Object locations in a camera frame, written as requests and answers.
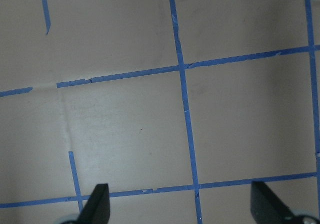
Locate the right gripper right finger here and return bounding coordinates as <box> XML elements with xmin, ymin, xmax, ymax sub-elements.
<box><xmin>250</xmin><ymin>181</ymin><xmax>320</xmax><ymax>224</ymax></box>

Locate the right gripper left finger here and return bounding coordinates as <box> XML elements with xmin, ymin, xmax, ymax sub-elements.
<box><xmin>77</xmin><ymin>183</ymin><xmax>111</xmax><ymax>224</ymax></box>

